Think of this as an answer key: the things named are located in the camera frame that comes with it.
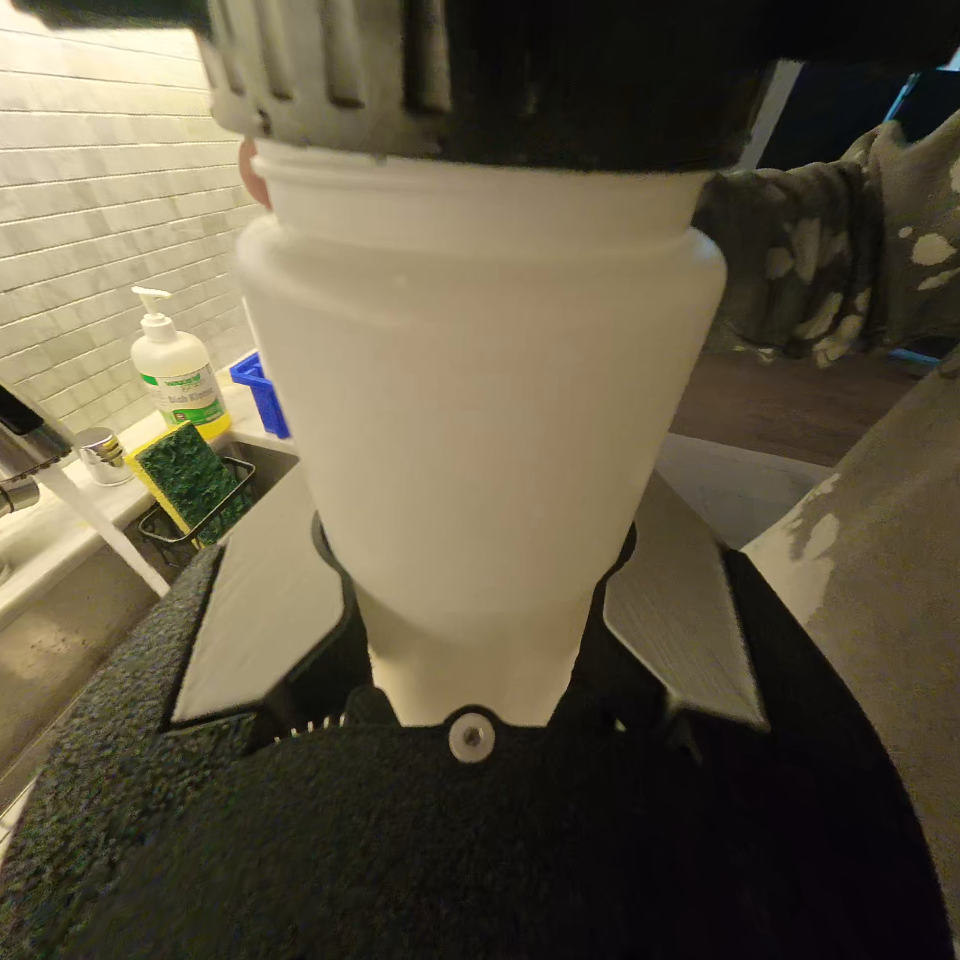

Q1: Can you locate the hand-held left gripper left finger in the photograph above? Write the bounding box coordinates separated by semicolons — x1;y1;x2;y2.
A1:
168;461;372;732

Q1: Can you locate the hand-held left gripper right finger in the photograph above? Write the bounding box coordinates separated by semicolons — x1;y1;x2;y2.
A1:
570;468;772;732

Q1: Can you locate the blue plastic bin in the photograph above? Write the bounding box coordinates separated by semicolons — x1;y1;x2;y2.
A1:
228;348;292;440

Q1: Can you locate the white plastic bottle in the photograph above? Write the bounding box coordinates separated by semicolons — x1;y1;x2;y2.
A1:
234;138;729;729

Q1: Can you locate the black bottle cap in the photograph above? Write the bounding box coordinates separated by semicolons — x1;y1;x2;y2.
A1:
201;0;777;172

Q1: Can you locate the person's right forearm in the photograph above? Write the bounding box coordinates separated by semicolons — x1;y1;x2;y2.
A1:
690;112;960;370

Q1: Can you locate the person's right hand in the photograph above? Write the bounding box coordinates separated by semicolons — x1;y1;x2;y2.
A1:
237;138;273;213

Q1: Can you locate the green and yellow sponge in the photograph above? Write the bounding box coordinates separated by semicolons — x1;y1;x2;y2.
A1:
123;421;252;547

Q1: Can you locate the running water stream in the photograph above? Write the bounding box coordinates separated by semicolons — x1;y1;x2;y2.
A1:
41;457;172;597

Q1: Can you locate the chrome counter cap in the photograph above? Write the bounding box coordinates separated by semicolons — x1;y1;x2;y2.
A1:
77;427;135;487

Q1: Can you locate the dish soap pump bottle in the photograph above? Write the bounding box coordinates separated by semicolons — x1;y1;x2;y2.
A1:
129;286;232;444

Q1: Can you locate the stainless steel faucet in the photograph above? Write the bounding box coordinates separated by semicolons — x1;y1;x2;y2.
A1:
0;382;76;519

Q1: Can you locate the black wire sponge holder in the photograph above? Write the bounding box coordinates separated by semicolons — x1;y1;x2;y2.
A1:
137;457;258;552

